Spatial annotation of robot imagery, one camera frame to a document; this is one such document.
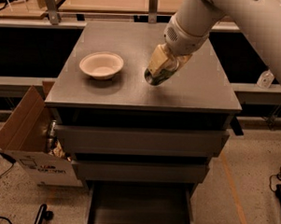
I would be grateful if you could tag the grey middle drawer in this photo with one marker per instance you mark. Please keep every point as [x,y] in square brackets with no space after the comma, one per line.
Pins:
[139,172]

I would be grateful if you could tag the cans inside cardboard box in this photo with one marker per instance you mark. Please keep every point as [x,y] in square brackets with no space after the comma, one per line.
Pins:
[54,146]

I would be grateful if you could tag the green can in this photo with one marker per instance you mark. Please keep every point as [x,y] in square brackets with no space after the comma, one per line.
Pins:
[167,72]

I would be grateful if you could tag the beige paper bowl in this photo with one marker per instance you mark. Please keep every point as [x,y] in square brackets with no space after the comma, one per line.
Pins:
[101,65]

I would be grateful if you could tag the open cardboard box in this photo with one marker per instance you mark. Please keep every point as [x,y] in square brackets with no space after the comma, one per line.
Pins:
[25,138]

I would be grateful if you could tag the grey bottom drawer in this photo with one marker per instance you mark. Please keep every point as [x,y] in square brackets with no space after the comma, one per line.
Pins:
[139,203]

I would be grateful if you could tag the black device bottom left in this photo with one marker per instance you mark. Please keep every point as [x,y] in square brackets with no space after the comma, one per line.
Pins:
[44,215]

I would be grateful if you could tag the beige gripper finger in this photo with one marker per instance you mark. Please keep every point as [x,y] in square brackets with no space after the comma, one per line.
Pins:
[159,59]
[181,61]

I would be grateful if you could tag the grey drawer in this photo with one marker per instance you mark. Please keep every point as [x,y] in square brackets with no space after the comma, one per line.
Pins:
[139,203]
[139,172]
[104,140]

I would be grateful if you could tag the grey top drawer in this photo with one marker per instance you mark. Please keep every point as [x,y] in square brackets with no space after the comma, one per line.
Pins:
[104,140]

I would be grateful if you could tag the clear sanitizer pump bottle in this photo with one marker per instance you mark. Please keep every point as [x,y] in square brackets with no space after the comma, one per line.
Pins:
[266,79]

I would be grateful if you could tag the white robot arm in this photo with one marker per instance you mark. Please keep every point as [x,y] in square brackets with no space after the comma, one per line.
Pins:
[188,29]

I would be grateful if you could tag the metal railing frame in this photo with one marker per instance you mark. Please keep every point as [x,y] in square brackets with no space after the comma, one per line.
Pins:
[48,12]

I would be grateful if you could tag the grey drawer cabinet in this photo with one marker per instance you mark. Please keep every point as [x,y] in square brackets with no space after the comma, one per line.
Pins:
[199,97]

